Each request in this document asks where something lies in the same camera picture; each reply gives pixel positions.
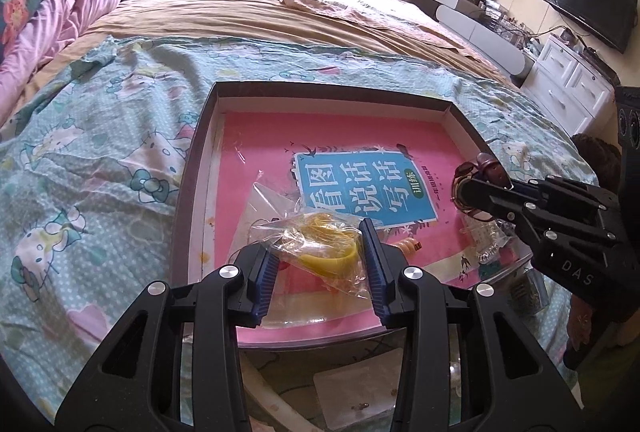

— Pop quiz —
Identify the dark shallow cardboard box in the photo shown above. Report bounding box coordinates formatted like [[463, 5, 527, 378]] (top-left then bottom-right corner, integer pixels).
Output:
[[172, 81, 533, 353]]

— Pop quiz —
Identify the pink book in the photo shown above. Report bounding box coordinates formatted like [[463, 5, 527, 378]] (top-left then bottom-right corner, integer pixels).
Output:
[[210, 112, 526, 345]]

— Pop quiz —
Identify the black television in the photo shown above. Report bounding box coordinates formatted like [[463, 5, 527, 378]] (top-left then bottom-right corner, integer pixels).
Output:
[[542, 0, 638, 54]]

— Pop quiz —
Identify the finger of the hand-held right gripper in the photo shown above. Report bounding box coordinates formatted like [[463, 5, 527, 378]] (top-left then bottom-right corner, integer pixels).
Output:
[[456, 176, 618, 265], [507, 175, 623, 233]]

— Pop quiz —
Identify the person's right hand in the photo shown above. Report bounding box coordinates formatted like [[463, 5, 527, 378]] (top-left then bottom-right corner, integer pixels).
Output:
[[570, 299, 603, 353]]

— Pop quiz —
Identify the blue floral pillow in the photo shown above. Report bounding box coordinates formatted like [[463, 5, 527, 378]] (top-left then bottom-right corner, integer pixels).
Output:
[[0, 0, 46, 48]]

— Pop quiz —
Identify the tan bedsheet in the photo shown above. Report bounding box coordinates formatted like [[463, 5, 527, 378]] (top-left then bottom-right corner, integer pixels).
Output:
[[75, 0, 516, 88]]

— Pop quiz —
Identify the clear plastic packet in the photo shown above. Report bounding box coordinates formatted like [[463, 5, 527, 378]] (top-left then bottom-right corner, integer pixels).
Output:
[[227, 169, 306, 263]]

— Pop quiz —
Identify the assorted cosmetics clutter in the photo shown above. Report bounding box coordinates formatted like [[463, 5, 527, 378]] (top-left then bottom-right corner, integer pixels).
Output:
[[422, 0, 531, 43]]

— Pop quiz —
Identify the white vanity desk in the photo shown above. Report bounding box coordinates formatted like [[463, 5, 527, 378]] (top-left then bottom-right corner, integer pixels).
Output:
[[415, 0, 536, 80]]

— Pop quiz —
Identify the brown fuzzy object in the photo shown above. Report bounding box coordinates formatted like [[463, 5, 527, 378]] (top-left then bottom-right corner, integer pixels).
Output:
[[570, 133, 623, 193]]

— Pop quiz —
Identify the cartoon cat print blanket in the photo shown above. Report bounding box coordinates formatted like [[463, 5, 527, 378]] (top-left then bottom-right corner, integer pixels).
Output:
[[0, 35, 601, 423]]

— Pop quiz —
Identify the pink quilt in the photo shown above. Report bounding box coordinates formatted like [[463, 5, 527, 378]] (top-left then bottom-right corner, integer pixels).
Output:
[[0, 0, 126, 113]]

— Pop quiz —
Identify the yellow bracelet packet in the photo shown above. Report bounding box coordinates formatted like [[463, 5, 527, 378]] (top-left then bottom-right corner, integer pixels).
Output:
[[250, 207, 373, 300]]

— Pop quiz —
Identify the orange hair claw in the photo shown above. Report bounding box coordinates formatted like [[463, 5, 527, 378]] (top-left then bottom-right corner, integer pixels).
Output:
[[392, 235, 426, 258]]

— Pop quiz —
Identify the clear hair claw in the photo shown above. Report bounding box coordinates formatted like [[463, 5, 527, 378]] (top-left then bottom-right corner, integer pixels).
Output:
[[462, 219, 516, 268]]

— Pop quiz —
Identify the light pink cloth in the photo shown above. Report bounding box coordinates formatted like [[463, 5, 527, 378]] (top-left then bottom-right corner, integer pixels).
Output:
[[275, 0, 381, 18]]

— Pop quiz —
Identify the white drawer dresser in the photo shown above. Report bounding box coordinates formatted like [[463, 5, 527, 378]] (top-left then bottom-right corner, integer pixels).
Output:
[[520, 35, 618, 138]]

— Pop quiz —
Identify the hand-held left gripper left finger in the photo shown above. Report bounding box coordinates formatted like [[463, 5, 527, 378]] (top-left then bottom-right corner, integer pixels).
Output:
[[55, 245, 281, 432]]

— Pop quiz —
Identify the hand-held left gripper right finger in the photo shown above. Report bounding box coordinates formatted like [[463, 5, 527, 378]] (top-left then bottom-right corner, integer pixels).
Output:
[[359, 218, 586, 432]]

